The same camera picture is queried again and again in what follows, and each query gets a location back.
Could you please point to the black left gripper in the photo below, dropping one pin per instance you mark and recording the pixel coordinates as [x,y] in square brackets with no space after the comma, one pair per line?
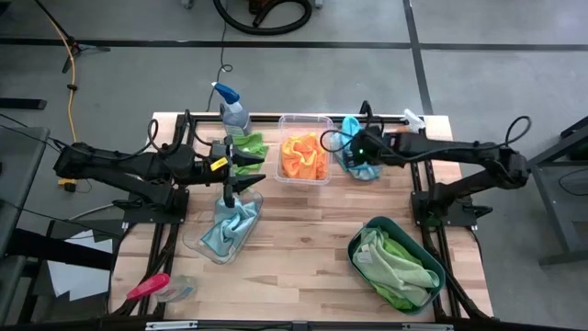
[216,174]

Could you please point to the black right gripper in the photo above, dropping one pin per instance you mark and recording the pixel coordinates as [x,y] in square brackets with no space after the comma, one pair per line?
[367,147]

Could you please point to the blue microfiber towel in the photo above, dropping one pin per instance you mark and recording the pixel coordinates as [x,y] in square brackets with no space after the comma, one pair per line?
[353,124]

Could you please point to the orange microfiber towel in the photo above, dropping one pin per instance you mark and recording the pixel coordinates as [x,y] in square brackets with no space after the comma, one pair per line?
[321,161]
[294,161]

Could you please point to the teal-edged pale blue towel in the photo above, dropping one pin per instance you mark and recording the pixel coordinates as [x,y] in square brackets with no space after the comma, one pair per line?
[229,230]

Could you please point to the dark green plastic basket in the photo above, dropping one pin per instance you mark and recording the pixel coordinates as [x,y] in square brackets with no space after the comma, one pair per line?
[427,259]

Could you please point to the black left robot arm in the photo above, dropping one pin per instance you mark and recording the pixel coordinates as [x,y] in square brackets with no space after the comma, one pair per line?
[138,165]

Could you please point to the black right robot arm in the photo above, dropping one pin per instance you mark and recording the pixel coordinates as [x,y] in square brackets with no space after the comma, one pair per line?
[459,149]

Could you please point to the pale green microfiber towel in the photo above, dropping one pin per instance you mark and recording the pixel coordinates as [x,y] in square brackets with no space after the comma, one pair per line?
[390,271]

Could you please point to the orange liquid spray bottle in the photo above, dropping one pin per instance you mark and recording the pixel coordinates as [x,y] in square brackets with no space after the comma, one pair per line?
[413,120]

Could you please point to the blue-trigger spray bottle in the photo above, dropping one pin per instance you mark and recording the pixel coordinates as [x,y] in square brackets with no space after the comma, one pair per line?
[234,117]

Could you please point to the tall clear plastic bin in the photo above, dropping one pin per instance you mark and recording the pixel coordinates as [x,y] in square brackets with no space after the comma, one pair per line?
[305,122]

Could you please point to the wide clear plastic bin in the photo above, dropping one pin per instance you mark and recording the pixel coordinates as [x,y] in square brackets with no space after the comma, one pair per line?
[197,239]

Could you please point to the yellow and black plug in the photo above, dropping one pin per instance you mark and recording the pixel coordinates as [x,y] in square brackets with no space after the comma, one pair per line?
[69,185]

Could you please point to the white paper sheet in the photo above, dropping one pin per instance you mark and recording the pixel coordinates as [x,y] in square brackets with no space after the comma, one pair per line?
[78,280]

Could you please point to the black tripod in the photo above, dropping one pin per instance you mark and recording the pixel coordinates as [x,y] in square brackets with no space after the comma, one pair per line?
[75,44]

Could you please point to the dark metal cart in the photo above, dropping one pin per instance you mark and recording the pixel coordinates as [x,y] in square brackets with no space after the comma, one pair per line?
[579,147]

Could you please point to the grey desk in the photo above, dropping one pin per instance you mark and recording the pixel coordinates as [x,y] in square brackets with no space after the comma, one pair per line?
[18,161]

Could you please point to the black aluminium rig frame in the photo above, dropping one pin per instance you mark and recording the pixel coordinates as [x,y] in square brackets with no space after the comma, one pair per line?
[264,118]

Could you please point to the silver metal bracket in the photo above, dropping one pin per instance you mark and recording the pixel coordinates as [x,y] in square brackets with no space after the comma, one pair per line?
[170,325]
[427,327]

